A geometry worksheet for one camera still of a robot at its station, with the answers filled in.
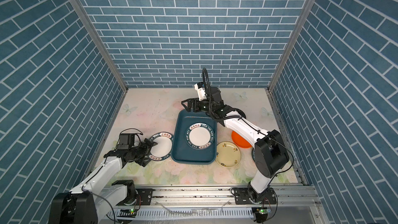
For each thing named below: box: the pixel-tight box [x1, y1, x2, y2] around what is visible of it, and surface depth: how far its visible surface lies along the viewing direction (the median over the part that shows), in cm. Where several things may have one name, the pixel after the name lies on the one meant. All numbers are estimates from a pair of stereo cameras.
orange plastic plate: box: [231, 130, 252, 149], surface depth 92 cm
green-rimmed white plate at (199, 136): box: [185, 122, 215, 150], surface depth 96 cm
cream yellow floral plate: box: [215, 141, 241, 168], surface depth 89 cm
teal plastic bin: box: [171, 108, 218, 165], surface depth 93 cm
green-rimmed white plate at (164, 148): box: [148, 131, 174, 162], surface depth 95 cm
